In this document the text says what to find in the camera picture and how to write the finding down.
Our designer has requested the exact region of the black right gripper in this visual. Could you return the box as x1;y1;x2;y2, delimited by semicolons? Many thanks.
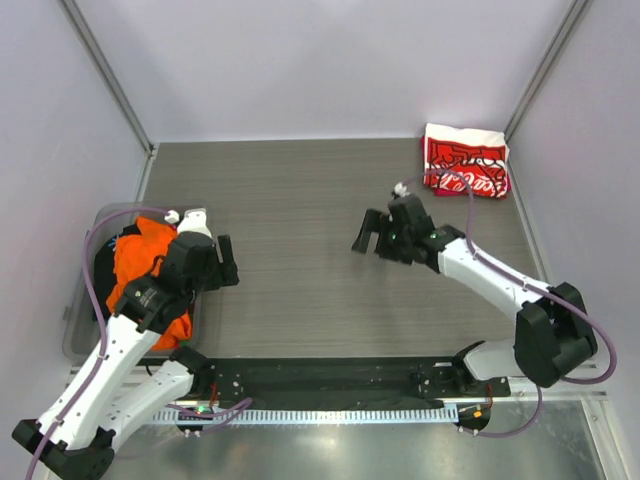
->
354;207;413;264

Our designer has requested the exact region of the white t-shirt with red print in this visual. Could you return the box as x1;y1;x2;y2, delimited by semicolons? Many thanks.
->
422;123;511;199

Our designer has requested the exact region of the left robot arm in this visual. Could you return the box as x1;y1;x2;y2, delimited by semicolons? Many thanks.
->
12;232;239;479

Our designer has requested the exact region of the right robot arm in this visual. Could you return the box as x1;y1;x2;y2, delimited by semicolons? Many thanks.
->
352;194;598;396

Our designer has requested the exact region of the orange t-shirt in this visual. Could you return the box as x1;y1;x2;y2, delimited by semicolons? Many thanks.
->
106;216;193;351

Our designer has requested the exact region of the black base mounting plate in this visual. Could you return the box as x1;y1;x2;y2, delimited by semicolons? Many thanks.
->
187;357;511;411

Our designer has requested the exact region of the folded magenta t-shirt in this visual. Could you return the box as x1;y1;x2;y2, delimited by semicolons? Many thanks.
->
433;186;511;198

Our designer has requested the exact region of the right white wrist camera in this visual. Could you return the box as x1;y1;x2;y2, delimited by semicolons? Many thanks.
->
391;182;409;198

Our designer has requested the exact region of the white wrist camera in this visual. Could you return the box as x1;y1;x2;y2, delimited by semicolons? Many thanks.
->
164;208;212;239
391;182;409;198

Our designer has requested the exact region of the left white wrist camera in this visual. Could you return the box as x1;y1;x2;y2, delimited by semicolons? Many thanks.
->
164;208;212;239

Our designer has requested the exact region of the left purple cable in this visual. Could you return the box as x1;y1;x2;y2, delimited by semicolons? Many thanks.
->
24;206;254;480

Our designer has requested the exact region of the purple cable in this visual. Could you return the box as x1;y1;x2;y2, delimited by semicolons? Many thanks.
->
24;206;254;480
404;168;617;439

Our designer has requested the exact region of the aluminium front rail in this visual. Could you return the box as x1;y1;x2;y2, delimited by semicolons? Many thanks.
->
64;360;609;402

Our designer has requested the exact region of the white slotted cable duct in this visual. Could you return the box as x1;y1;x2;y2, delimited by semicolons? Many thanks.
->
147;404;459;427

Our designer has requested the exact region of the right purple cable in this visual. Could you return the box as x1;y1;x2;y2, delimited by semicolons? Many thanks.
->
404;168;617;439

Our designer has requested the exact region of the left aluminium frame post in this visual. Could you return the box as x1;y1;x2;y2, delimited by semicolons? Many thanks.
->
58;0;154;158

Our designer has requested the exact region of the aluminium frame post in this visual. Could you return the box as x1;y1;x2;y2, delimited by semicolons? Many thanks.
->
58;0;154;158
504;0;592;142

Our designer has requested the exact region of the right aluminium frame post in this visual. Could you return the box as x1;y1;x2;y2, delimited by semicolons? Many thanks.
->
504;0;592;142

